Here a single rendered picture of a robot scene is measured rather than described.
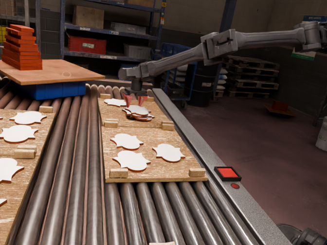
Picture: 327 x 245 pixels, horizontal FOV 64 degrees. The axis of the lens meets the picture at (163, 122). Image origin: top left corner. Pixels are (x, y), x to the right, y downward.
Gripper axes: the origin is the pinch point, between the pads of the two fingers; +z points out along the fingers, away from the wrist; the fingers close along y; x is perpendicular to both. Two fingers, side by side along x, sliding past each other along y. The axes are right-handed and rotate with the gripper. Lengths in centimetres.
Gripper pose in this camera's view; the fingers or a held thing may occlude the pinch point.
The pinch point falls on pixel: (133, 106)
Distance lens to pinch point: 138.3
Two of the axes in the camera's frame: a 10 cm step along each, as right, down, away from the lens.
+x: -5.8, -3.9, 7.2
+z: -1.7, 9.2, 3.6
